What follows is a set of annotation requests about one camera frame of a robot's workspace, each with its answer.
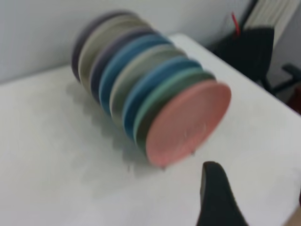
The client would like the red cable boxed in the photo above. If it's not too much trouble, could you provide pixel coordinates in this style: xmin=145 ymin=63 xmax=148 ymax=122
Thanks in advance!
xmin=231 ymin=12 xmax=241 ymax=37

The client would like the white ribbed panel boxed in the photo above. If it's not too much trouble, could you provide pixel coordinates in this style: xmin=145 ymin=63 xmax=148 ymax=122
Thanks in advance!
xmin=243 ymin=0 xmax=297 ymax=49

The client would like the beige plastic plate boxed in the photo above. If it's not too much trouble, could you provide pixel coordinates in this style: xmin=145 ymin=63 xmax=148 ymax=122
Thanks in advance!
xmin=78 ymin=14 xmax=151 ymax=94
xmin=109 ymin=44 xmax=190 ymax=129

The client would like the blue plastic plate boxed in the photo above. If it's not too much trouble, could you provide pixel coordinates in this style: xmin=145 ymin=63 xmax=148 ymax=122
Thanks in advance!
xmin=121 ymin=56 xmax=204 ymax=143
xmin=98 ymin=34 xmax=176 ymax=117

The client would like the dark purple plate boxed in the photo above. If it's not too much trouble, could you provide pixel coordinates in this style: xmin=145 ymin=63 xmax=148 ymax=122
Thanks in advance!
xmin=71 ymin=9 xmax=132 ymax=83

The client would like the black office chair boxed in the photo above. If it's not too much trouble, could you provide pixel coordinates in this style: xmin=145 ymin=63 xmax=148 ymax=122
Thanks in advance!
xmin=211 ymin=27 xmax=301 ymax=97

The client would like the pink plastic plate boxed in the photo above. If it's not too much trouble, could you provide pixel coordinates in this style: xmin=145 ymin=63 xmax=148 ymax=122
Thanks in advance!
xmin=145 ymin=80 xmax=232 ymax=167

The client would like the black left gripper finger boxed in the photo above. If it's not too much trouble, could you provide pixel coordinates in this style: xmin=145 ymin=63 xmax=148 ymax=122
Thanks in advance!
xmin=196 ymin=161 xmax=248 ymax=226

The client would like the teal green plate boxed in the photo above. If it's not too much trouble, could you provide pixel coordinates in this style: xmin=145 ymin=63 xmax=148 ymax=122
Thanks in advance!
xmin=132 ymin=67 xmax=217 ymax=155

